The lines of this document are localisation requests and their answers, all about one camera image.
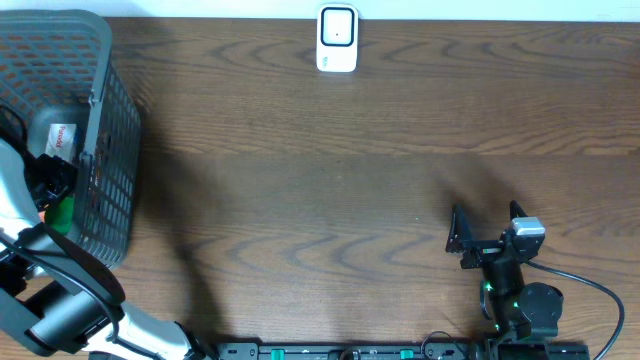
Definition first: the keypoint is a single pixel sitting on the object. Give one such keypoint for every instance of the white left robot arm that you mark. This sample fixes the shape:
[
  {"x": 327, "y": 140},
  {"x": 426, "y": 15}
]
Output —
[{"x": 55, "y": 297}]

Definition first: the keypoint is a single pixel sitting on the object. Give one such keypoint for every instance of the white Panadol medicine box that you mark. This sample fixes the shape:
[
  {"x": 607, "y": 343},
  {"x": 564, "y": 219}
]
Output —
[{"x": 61, "y": 141}]

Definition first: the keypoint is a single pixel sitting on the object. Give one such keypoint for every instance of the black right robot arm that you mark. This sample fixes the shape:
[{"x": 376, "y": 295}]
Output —
[{"x": 519, "y": 310}]

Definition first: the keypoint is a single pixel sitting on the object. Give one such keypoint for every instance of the white barcode scanner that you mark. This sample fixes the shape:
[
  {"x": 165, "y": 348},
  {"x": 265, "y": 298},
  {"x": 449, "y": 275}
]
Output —
[{"x": 337, "y": 38}]

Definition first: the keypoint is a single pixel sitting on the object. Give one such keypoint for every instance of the grey plastic basket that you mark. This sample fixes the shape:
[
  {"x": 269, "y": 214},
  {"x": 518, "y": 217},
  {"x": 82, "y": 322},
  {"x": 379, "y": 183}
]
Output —
[{"x": 56, "y": 68}]

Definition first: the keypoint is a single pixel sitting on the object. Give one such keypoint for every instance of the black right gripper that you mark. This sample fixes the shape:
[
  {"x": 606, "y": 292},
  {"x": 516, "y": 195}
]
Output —
[{"x": 461, "y": 240}]

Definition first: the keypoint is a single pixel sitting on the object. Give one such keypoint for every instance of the green lid jar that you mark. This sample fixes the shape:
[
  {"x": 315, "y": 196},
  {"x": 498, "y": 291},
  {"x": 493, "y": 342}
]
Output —
[{"x": 60, "y": 216}]

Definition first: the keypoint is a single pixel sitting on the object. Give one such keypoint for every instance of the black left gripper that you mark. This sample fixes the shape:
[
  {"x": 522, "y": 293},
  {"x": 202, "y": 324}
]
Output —
[{"x": 49, "y": 174}]

